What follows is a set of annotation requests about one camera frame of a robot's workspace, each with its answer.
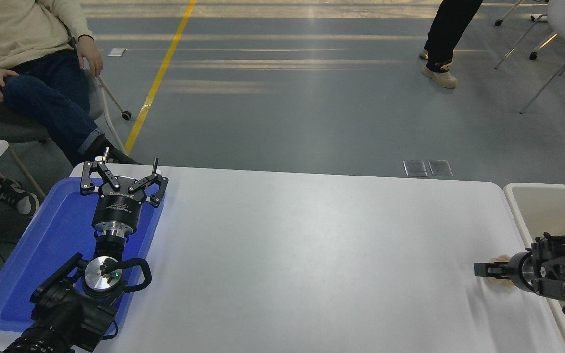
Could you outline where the person's foot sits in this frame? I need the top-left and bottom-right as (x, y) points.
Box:
(0, 177), (39, 218)
(88, 135), (142, 165)

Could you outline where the blue plastic tray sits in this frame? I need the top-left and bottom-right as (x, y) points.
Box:
(0, 176), (166, 334)

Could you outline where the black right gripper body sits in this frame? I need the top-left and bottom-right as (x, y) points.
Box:
(506, 251), (531, 294)

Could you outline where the chair base with casters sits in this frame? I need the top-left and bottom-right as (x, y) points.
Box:
(494, 0), (548, 26)

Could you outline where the person's left hand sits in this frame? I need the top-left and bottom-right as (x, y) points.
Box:
(77, 35), (104, 79)

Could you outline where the grey chair white frame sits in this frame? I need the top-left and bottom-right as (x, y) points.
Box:
(0, 0), (133, 201)

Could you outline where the person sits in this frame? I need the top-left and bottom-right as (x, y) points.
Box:
(419, 0), (483, 89)
(0, 0), (142, 218)

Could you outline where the metal floor outlet cover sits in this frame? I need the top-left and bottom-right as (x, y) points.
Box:
(403, 160), (428, 177)
(428, 159), (453, 177)

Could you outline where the large pale bin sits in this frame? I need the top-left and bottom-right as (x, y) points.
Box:
(502, 182), (565, 353)

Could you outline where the tan paper ball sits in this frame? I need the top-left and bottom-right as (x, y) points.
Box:
(488, 254), (514, 291)

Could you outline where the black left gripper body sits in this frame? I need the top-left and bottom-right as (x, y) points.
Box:
(92, 176), (147, 227)

